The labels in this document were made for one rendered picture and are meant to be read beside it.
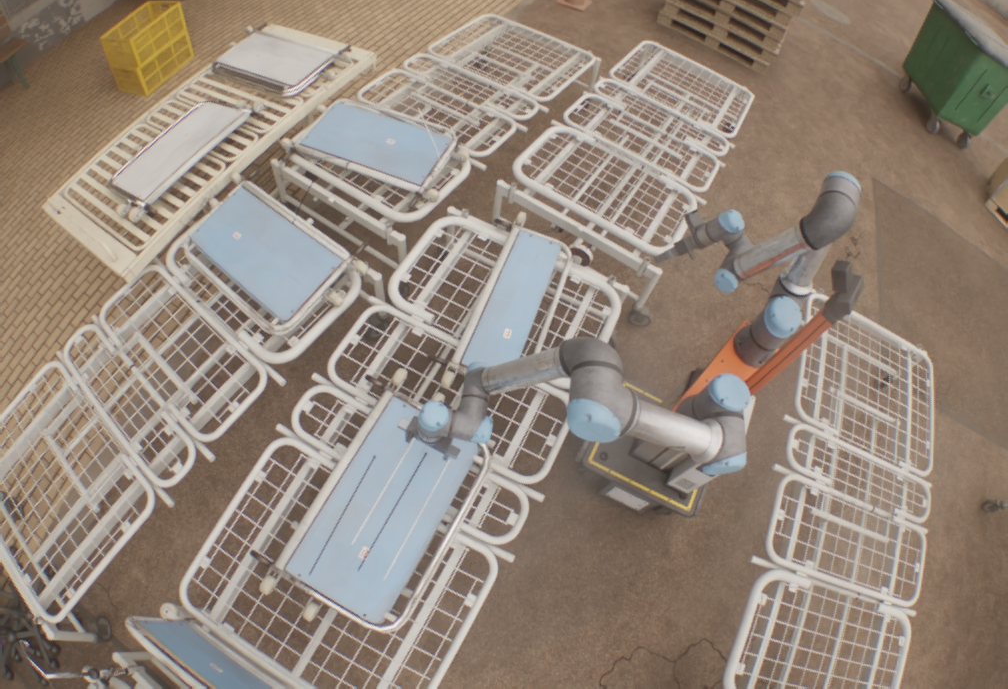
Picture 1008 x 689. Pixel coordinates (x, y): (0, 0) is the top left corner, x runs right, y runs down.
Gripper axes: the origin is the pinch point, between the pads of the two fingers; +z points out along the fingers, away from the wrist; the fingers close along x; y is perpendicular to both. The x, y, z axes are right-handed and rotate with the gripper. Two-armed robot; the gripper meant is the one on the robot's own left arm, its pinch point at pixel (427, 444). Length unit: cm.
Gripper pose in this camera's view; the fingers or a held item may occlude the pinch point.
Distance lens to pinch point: 167.0
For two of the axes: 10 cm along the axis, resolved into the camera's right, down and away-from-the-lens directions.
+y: -4.3, 7.4, -5.1
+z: -1.8, 4.9, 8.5
